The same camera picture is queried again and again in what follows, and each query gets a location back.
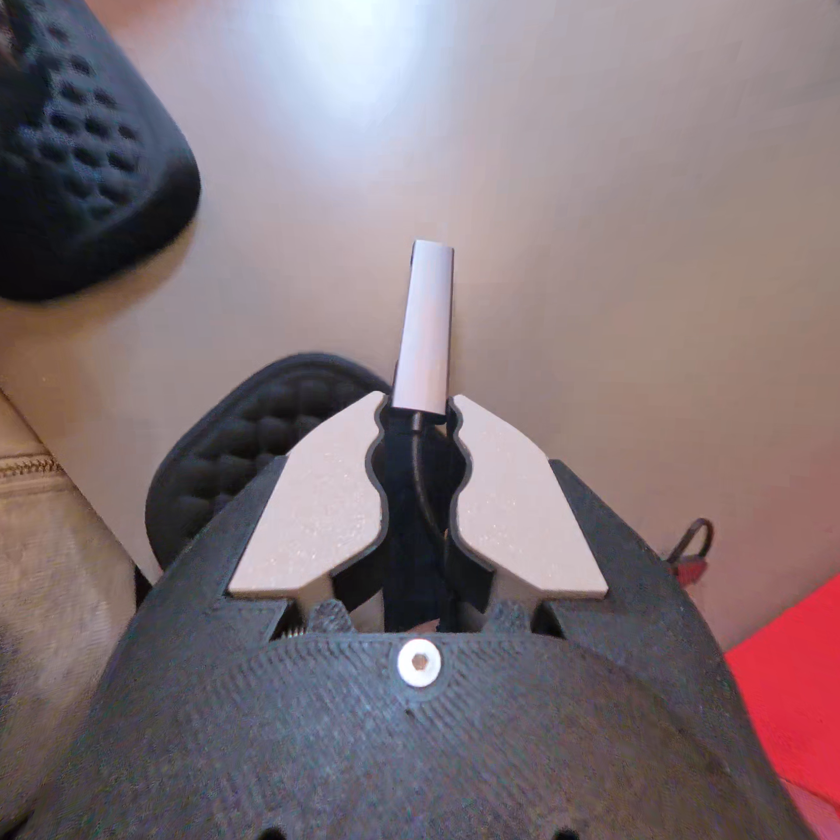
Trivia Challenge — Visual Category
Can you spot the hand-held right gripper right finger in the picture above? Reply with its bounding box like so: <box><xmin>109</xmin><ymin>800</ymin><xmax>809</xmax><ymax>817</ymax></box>
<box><xmin>447</xmin><ymin>392</ymin><xmax>610</xmax><ymax>613</ymax></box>

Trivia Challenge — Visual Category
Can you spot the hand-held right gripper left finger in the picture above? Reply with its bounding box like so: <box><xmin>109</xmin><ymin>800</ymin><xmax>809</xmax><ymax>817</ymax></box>
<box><xmin>227</xmin><ymin>390</ymin><xmax>389</xmax><ymax>611</ymax></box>

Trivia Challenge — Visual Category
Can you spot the slim grey usb hub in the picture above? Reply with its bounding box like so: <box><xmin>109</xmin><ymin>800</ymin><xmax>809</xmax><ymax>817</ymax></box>
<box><xmin>392</xmin><ymin>239</ymin><xmax>456</xmax><ymax>416</ymax></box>

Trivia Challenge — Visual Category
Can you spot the red plastic bin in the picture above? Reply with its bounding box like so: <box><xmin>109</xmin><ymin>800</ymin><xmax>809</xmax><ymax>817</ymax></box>
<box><xmin>724</xmin><ymin>576</ymin><xmax>840</xmax><ymax>811</ymax></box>

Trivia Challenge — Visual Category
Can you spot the black wrist rest pad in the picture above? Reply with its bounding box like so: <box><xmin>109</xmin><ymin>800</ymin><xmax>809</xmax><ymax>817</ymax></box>
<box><xmin>144</xmin><ymin>353</ymin><xmax>395</xmax><ymax>573</ymax></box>
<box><xmin>0</xmin><ymin>0</ymin><xmax>202</xmax><ymax>304</ymax></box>

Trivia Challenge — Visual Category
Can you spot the person's grey hoodie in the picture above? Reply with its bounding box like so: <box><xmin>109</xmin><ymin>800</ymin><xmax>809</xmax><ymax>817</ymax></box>
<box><xmin>0</xmin><ymin>387</ymin><xmax>140</xmax><ymax>824</ymax></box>

